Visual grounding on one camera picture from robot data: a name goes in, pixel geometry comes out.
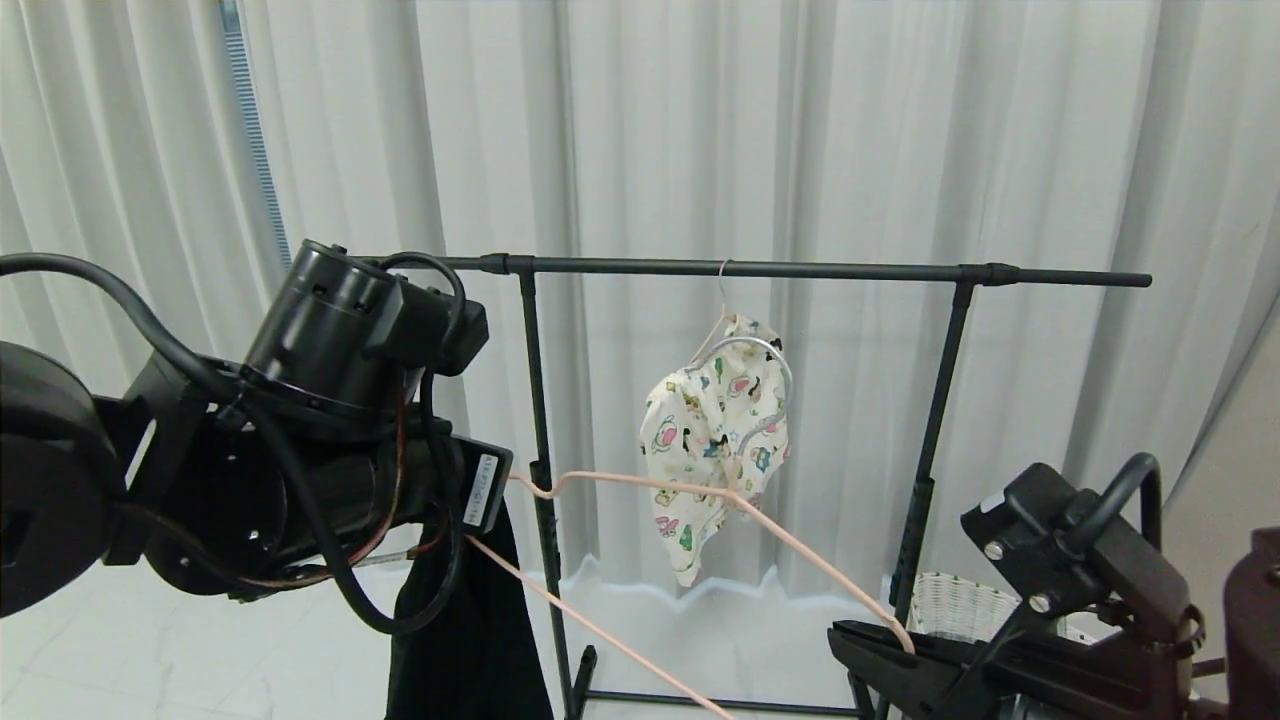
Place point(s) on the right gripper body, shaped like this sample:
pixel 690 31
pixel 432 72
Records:
pixel 1080 690

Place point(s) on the black clothes rack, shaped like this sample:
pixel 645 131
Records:
pixel 850 270

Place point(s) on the white laundry basket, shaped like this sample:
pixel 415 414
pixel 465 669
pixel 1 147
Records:
pixel 950 605

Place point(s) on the cream printed garment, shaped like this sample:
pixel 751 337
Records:
pixel 690 440

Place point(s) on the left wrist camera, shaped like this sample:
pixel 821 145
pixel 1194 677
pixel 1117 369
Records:
pixel 455 335

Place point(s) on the black garment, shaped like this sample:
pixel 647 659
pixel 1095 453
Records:
pixel 470 640

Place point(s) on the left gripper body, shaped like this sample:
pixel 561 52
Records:
pixel 330 500

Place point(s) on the pink clothes hanger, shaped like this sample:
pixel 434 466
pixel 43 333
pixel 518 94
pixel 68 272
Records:
pixel 830 571
pixel 722 300

